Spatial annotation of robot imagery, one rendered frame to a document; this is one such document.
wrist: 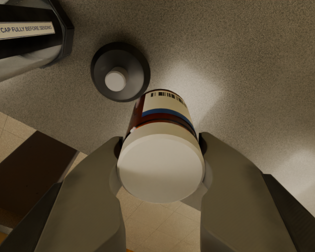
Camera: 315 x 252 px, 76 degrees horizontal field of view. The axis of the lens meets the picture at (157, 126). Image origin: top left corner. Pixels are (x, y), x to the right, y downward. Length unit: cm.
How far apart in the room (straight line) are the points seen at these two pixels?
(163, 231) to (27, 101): 196
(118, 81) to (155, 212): 179
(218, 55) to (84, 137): 28
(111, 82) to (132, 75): 4
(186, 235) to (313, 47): 206
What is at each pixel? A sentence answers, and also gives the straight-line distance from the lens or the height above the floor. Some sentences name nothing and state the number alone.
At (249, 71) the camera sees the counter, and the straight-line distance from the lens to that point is 37.
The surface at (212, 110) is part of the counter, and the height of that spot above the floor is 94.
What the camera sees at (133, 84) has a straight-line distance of 31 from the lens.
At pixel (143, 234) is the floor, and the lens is 226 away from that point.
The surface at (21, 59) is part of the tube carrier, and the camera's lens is 25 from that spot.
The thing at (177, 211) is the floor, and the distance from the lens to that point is 200.
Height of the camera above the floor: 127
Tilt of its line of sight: 63 degrees down
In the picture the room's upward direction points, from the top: 179 degrees counter-clockwise
